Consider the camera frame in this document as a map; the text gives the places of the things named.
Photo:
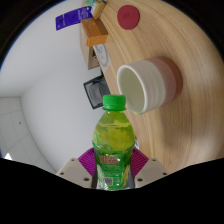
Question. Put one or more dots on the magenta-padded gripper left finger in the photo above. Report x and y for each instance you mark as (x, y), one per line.
(75, 170)

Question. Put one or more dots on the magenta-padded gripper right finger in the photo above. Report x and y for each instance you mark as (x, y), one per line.
(150, 170)

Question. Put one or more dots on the green drink bottle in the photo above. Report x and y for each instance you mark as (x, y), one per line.
(113, 146)

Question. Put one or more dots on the grey mesh office chair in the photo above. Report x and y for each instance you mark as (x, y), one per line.
(96, 92)

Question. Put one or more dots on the cream and brown mug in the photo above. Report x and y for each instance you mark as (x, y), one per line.
(156, 83)

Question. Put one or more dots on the wooden side desk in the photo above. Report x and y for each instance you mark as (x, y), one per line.
(87, 55)

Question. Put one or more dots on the white sheet with round print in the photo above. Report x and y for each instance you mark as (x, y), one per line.
(102, 56)

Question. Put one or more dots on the orange-brown box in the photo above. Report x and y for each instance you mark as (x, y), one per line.
(95, 31)

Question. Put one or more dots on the purple standing pouch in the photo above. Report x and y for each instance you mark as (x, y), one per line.
(71, 17)

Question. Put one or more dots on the flat round red coaster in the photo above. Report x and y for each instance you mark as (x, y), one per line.
(128, 17)

